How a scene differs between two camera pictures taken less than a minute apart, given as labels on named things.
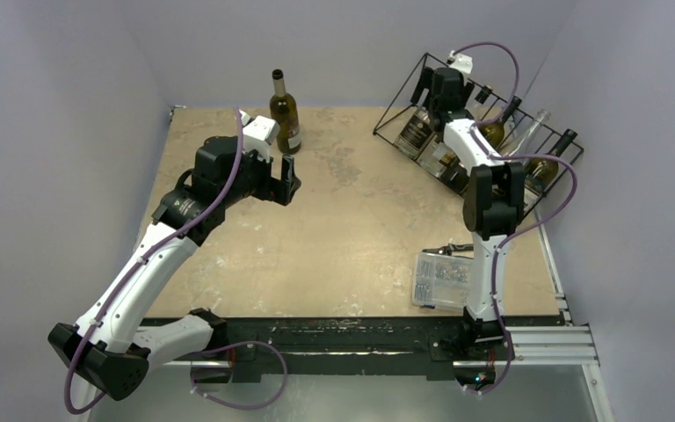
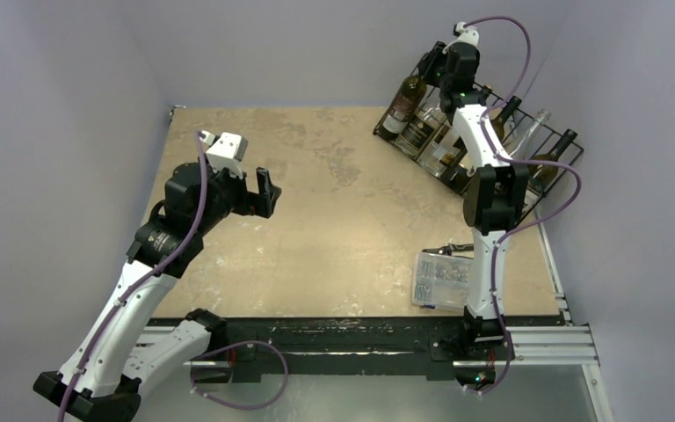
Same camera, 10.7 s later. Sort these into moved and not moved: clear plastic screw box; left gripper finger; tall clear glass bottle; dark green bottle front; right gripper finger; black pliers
Moved: left gripper finger; right gripper finger
Not moved: tall clear glass bottle; clear plastic screw box; black pliers; dark green bottle front
